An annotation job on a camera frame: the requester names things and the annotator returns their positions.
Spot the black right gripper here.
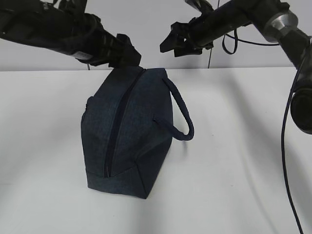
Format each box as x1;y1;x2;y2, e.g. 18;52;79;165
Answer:
160;18;212;58

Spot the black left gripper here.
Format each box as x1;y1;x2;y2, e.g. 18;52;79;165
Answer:
70;14;141;68

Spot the dark blue lunch bag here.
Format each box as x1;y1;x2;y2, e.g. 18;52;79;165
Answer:
80;66;195;199

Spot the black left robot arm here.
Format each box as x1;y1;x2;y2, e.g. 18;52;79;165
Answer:
0;0;141;68

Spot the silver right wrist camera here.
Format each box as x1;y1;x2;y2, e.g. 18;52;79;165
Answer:
185;0;214;13

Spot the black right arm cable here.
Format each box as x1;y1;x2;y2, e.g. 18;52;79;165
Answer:
221;29;312;234

